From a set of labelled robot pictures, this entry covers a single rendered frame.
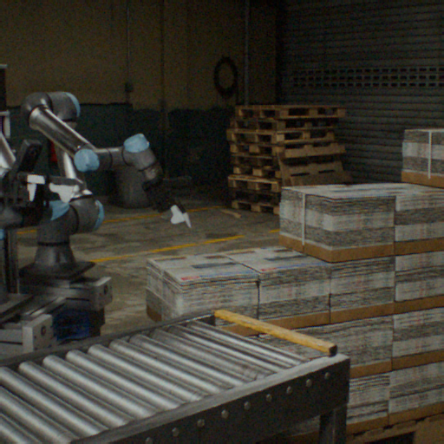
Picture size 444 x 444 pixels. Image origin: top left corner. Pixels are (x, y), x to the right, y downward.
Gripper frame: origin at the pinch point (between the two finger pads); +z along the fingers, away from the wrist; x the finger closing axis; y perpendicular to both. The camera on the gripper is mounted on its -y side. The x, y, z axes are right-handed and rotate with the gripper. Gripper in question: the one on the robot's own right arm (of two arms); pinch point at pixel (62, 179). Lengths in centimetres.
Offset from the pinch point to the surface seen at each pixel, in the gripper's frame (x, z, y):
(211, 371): -24, 29, 41
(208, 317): -56, 1, 37
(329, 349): -49, 46, 36
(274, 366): -36, 39, 40
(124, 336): -27.8, -3.9, 40.2
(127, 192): -562, -557, 28
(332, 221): -123, 0, 9
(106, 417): 9, 29, 46
